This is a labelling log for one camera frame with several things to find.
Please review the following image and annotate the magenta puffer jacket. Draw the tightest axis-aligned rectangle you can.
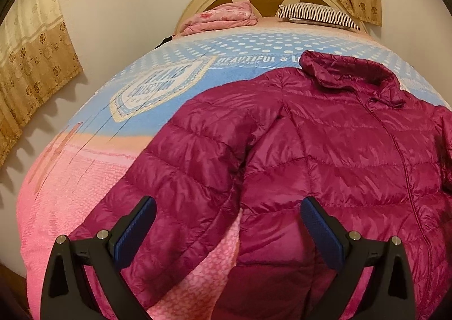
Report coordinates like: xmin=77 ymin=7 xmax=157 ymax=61
xmin=71 ymin=51 xmax=451 ymax=319

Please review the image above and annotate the pink and blue bedspread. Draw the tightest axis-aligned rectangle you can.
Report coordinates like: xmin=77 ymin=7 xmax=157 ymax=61
xmin=17 ymin=18 xmax=444 ymax=319

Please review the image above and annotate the black object beside bed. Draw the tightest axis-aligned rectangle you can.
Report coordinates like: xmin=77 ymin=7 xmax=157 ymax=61
xmin=154 ymin=35 xmax=175 ymax=49

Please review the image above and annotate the folded pink blanket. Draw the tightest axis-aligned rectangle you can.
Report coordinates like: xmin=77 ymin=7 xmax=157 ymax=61
xmin=176 ymin=0 xmax=258 ymax=36

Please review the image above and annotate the striped pillow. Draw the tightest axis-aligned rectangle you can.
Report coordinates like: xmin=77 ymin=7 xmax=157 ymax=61
xmin=277 ymin=2 xmax=360 ymax=31

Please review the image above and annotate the beige curtain on side wall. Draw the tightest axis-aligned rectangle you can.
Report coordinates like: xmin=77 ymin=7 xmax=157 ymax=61
xmin=0 ymin=0 xmax=83 ymax=162

